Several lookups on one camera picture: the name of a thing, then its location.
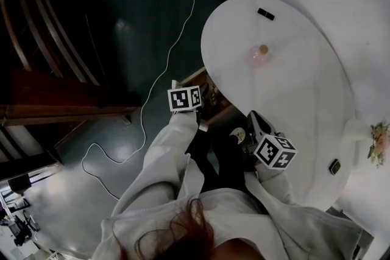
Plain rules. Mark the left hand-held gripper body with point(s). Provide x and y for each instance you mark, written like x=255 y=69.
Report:
x=182 y=99

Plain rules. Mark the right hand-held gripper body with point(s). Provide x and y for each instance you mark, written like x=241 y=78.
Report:
x=274 y=150

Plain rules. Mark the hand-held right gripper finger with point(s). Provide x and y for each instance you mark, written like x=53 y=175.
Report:
x=253 y=126
x=265 y=128

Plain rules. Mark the large white wooden drawer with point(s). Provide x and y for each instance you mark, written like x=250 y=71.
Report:
x=227 y=109

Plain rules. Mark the person's right forearm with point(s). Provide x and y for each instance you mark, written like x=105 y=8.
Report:
x=274 y=185

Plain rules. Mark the person's left forearm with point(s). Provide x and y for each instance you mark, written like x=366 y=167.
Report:
x=164 y=161

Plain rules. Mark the black shoe with cream patch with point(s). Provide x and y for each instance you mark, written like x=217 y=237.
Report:
x=238 y=134

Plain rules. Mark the person's legs in black trousers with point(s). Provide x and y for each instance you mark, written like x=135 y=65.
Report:
x=219 y=167

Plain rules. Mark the small black square box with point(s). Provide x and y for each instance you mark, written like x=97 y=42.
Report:
x=334 y=166

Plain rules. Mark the pink perfume bottle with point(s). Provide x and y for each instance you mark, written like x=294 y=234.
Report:
x=257 y=56

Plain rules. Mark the person's white jacket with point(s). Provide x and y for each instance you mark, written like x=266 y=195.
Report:
x=243 y=222

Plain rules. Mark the white vase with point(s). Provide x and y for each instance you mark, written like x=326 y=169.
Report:
x=356 y=131

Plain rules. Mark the black lipstick tube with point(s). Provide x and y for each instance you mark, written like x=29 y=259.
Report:
x=265 y=14

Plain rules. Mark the pink flower bouquet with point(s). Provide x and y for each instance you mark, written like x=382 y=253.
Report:
x=381 y=140

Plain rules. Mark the brown wooden bed frame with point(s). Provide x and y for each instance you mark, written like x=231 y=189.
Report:
x=45 y=100

